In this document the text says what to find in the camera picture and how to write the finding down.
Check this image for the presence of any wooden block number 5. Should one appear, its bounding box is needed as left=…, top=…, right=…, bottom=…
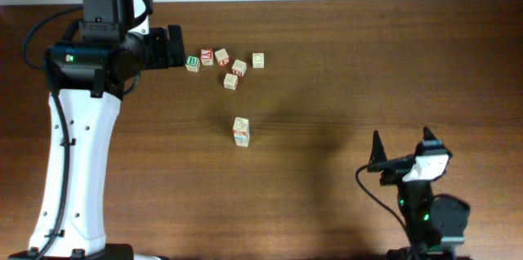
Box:
left=214, top=48, right=230, bottom=66

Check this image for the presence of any wooden block letter M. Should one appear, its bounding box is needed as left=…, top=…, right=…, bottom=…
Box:
left=223, top=74, right=239, bottom=90

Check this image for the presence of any wooden block red I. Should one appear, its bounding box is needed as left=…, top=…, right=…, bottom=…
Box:
left=232, top=117, right=250, bottom=147

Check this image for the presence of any red Y wooden block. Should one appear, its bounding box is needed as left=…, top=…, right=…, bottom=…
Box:
left=200, top=49, right=214, bottom=65

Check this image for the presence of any wooden block apple A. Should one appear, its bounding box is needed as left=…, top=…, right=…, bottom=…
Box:
left=253, top=53, right=265, bottom=69

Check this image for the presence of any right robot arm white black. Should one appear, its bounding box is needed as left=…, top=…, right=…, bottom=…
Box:
left=365, top=128, right=471, bottom=259

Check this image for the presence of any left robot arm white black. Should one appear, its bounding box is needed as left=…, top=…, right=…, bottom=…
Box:
left=16, top=0, right=186, bottom=260

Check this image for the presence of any wooden block number 8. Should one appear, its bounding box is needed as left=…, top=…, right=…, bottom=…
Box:
left=231, top=60, right=248, bottom=77

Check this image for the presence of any green B wooden block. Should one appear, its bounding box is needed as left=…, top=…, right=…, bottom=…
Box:
left=186, top=56, right=200, bottom=72

